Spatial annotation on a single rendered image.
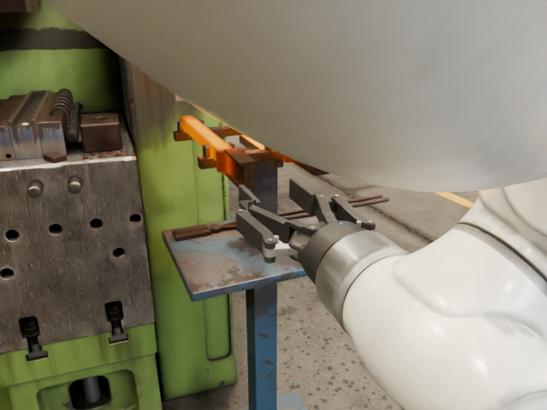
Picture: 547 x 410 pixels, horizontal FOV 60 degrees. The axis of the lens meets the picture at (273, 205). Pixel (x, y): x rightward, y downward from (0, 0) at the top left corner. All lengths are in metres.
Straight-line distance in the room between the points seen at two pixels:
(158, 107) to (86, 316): 0.55
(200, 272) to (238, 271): 0.08
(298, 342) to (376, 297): 1.58
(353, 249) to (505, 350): 0.16
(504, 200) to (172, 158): 1.05
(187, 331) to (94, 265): 0.50
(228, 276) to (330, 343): 1.04
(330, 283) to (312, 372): 1.40
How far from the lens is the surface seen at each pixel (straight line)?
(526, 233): 0.36
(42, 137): 1.15
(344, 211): 0.58
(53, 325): 1.27
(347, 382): 1.79
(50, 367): 1.35
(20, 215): 1.14
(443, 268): 0.36
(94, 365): 1.35
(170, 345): 1.59
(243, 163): 0.71
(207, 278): 0.96
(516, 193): 0.35
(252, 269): 0.98
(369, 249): 0.42
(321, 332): 2.00
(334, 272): 0.42
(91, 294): 1.23
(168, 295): 1.49
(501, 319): 0.35
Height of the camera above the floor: 1.22
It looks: 23 degrees down
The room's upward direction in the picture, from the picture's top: straight up
